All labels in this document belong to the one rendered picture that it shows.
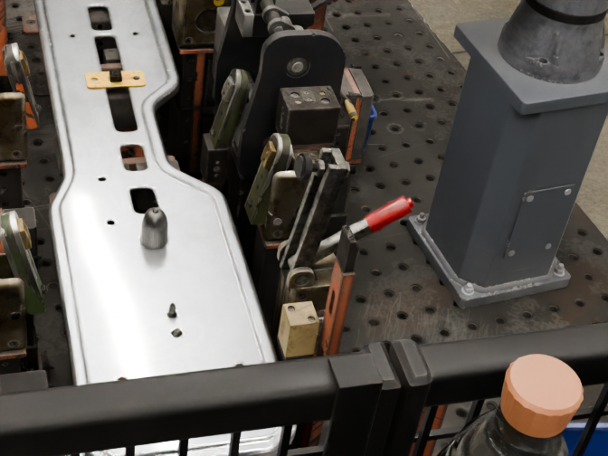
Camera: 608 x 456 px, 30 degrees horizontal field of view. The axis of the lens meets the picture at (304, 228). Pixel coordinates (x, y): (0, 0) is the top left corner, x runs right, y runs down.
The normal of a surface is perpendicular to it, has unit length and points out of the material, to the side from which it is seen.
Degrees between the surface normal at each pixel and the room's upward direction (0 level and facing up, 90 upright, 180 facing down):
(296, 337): 90
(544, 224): 90
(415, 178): 0
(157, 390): 0
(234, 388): 0
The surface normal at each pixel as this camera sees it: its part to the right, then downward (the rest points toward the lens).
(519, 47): -0.72, 0.08
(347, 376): 0.12, -0.74
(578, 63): 0.29, 0.41
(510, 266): 0.37, 0.65
